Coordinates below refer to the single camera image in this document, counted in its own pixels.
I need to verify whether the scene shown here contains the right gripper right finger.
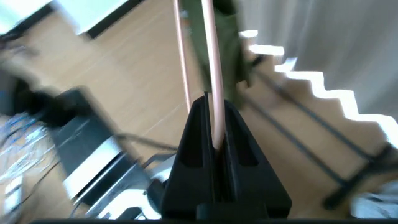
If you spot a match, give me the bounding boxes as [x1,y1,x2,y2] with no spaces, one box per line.
[219,100,292,218]

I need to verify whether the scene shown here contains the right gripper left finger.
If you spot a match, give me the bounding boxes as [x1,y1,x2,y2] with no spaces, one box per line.
[160,92,218,218]

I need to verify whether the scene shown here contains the pink clothes hanger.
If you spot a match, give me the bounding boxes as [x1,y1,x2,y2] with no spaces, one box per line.
[172,0,225,151]

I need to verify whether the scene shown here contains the green garment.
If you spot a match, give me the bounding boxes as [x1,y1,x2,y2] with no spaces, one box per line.
[180,0,253,108]

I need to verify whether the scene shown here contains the black clothes rack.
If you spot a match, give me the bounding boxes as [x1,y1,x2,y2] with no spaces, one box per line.
[239,54,398,211]

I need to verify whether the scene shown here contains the white curtain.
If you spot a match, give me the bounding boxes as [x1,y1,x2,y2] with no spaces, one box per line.
[238,0,398,122]

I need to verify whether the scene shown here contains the black cable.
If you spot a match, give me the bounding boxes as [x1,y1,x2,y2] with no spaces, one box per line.
[113,132,178,152]

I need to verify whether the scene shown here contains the white cable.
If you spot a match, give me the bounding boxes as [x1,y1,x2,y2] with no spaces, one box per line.
[0,124,58,186]

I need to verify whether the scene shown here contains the blue cable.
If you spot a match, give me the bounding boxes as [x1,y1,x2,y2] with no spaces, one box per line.
[6,113,43,147]

